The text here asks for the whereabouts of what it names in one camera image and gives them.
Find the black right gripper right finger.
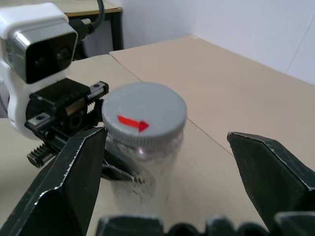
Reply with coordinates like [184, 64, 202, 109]
[226, 131, 315, 236]

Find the wooden desk with black legs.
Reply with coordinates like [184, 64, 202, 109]
[58, 6, 125, 61]

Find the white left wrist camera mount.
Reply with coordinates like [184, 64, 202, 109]
[0, 2, 79, 141]

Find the clear glass jar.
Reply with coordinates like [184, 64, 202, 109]
[105, 122, 186, 223]

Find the grey ribbed jar lid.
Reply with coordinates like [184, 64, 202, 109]
[101, 82, 189, 149]

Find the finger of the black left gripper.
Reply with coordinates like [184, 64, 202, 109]
[101, 141, 146, 184]

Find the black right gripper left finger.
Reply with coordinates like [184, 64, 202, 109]
[0, 126, 108, 236]

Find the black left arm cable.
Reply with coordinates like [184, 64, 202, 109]
[68, 0, 107, 42]

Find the red arrow sticker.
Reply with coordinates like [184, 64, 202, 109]
[116, 115, 150, 134]

